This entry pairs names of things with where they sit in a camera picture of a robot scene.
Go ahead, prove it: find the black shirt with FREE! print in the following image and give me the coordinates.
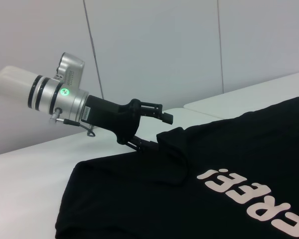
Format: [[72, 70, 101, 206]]
[[54, 92, 299, 239]]

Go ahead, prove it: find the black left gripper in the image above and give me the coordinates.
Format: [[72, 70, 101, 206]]
[[81, 96, 174, 153]]

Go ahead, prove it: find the silver left wrist cable connector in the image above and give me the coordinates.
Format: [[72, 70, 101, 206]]
[[49, 107, 65, 123]]

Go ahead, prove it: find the thin left wrist cable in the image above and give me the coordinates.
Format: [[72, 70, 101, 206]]
[[63, 119, 97, 138]]

